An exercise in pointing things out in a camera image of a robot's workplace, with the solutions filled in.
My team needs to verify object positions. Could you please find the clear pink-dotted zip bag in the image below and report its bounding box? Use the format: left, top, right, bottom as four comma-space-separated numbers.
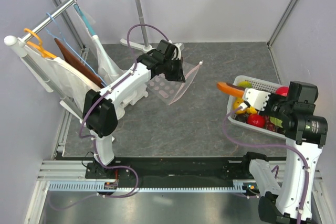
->
146, 61, 203, 105

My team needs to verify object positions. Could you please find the orange carrot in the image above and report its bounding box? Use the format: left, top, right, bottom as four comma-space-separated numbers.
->
217, 82, 245, 98

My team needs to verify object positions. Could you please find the orange citrus fruit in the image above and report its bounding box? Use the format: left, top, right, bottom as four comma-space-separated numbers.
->
233, 98, 244, 110

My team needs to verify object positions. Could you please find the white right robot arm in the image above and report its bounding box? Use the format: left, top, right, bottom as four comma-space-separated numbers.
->
240, 81, 328, 223

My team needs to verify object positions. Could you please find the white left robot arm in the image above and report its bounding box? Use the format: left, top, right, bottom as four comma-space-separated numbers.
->
79, 40, 185, 178

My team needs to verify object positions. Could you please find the red apple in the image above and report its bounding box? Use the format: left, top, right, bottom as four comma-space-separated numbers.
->
275, 86, 289, 97

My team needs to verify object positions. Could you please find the purple grape bunch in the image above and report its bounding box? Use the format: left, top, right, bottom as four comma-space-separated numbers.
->
264, 116, 285, 135

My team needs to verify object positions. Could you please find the red tomato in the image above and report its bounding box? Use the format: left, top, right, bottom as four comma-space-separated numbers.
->
247, 114, 265, 128

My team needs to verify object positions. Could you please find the yellow lemon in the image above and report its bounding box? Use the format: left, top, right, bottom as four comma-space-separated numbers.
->
246, 106, 258, 114

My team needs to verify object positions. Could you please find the green leafy vegetable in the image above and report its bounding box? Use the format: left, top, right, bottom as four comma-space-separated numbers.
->
238, 81, 253, 88

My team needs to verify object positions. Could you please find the white plastic basket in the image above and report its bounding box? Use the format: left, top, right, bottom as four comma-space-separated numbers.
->
228, 75, 288, 139

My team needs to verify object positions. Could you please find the dark purple mangosteen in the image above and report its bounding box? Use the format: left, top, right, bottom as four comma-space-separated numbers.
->
234, 113, 248, 123

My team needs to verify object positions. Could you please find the teal hanger with white cloth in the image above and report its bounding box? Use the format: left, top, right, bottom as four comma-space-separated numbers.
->
73, 4, 125, 84

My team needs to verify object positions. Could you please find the brown garment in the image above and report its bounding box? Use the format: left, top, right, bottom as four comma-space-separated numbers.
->
54, 38, 103, 88

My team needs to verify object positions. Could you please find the white garment on hanger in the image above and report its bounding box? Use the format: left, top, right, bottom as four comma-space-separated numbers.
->
24, 45, 100, 110

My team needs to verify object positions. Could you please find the metal clothes rack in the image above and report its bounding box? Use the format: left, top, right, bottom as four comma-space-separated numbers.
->
3, 0, 169, 143

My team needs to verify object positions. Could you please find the orange hanger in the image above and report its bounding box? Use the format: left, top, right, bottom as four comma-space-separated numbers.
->
24, 28, 57, 60

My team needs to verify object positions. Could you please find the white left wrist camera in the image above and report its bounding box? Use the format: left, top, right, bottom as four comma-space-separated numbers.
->
173, 43, 184, 60

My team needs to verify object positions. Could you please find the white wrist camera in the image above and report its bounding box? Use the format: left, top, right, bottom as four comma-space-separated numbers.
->
242, 88, 271, 111
173, 43, 184, 60

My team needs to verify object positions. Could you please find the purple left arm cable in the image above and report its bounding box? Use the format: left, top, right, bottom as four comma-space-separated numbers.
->
78, 24, 174, 141

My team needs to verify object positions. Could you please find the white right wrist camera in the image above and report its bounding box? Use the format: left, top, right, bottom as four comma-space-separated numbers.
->
242, 88, 271, 111

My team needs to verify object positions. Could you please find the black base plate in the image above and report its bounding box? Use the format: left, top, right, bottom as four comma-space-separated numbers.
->
85, 156, 254, 187

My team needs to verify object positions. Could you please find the blue wire hanger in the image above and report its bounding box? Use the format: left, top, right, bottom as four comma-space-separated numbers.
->
45, 12, 106, 86

